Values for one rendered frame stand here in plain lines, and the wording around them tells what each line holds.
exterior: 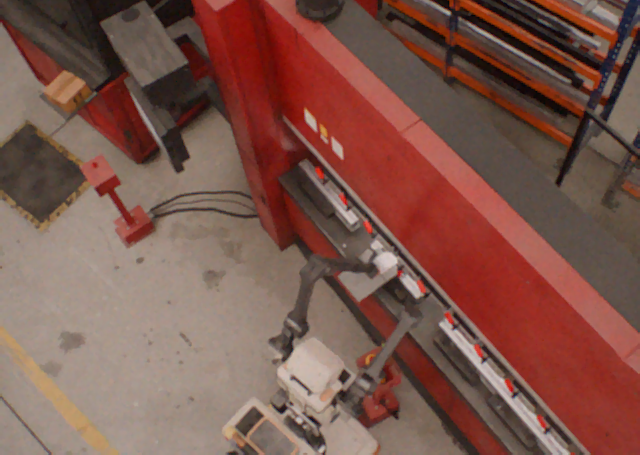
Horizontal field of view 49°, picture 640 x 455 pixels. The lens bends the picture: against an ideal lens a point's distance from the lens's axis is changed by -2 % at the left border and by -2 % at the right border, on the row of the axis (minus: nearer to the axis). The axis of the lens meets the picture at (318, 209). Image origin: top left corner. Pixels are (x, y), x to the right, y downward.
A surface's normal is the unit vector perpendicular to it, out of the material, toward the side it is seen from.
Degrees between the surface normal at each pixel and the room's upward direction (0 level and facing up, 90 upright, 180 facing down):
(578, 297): 0
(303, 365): 48
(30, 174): 0
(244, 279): 0
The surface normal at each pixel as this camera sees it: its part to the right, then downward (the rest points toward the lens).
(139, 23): -0.07, -0.48
